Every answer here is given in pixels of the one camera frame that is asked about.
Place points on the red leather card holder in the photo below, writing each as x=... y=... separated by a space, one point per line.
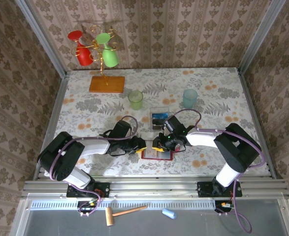
x=167 y=156

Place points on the black credit card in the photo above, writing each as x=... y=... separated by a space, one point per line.
x=157 y=124

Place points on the blue credit card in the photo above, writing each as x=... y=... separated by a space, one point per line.
x=159 y=116

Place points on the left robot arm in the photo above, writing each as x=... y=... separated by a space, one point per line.
x=60 y=155

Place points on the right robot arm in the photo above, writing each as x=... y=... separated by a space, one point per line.
x=237 y=152

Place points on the blue plastic tumbler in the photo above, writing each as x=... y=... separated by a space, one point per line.
x=190 y=99

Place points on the green plastic tumbler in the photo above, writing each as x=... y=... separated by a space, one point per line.
x=135 y=100

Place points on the light blue plastic cap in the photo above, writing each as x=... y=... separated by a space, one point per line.
x=169 y=214

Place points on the wooden mallet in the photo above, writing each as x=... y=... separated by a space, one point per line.
x=109 y=216

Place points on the black connector box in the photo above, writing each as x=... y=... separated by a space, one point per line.
x=220 y=209
x=85 y=207

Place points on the green wine glass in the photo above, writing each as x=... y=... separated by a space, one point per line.
x=111 y=59

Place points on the red wine glass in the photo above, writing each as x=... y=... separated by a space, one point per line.
x=84 y=57

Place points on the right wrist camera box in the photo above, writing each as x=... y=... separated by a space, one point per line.
x=173 y=125

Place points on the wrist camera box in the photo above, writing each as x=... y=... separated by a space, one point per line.
x=122 y=129
x=173 y=125

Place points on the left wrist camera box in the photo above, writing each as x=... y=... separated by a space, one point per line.
x=122 y=129

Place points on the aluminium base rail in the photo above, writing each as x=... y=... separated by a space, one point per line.
x=154 y=188

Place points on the aluminium side rail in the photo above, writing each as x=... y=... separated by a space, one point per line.
x=251 y=103
x=56 y=103

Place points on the aluminium corner post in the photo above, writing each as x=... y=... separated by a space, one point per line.
x=261 y=37
x=42 y=41

